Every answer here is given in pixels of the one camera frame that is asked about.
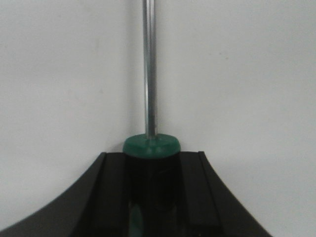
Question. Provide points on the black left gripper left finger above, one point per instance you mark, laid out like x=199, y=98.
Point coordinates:
x=96, y=205

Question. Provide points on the cross screwdriver green black handle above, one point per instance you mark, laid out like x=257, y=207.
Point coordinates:
x=152, y=157

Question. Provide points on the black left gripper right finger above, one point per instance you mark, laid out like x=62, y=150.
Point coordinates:
x=210, y=208

